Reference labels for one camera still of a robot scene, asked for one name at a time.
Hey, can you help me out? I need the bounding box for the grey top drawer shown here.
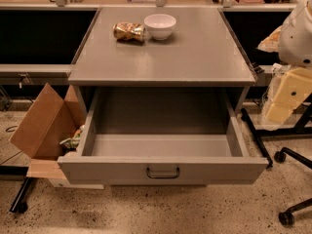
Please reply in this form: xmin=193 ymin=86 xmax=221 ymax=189
xmin=58 ymin=87 xmax=268 ymax=185

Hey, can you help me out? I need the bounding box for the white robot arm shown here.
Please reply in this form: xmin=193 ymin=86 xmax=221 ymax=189
xmin=258 ymin=0 xmax=312 ymax=130

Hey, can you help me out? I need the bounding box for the grey metal drawer cabinet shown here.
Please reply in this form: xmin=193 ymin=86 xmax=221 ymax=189
xmin=67 ymin=6 xmax=257 ymax=115

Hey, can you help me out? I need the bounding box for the black floor bar right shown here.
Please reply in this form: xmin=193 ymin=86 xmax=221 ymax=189
xmin=241 ymin=108 xmax=273 ymax=169

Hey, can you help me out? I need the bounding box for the black floor bar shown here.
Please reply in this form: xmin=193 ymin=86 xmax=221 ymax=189
xmin=241 ymin=108 xmax=273 ymax=169
xmin=10 ymin=177 xmax=34 ymax=214

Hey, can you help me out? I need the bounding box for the black office chair base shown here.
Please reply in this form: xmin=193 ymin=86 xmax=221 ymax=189
xmin=273 ymin=146 xmax=312 ymax=227

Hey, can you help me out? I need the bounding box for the white ceramic bowl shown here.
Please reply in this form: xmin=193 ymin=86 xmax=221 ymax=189
xmin=144 ymin=14 xmax=176 ymax=40

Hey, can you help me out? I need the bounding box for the crushed gold can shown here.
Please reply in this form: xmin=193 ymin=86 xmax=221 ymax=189
xmin=113 ymin=22 xmax=145 ymax=42

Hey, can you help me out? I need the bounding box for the trash inside cardboard box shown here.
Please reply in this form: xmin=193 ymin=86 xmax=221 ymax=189
xmin=59 ymin=125 xmax=85 ymax=155

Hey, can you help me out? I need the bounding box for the brown cardboard box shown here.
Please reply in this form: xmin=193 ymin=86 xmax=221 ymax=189
xmin=10 ymin=84 xmax=86 ymax=179

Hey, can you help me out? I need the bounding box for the black floor bar left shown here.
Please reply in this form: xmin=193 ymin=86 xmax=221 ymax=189
xmin=10 ymin=177 xmax=34 ymax=214

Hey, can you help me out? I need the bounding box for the black top drawer handle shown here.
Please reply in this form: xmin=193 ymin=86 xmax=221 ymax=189
xmin=146 ymin=168 xmax=180 ymax=179

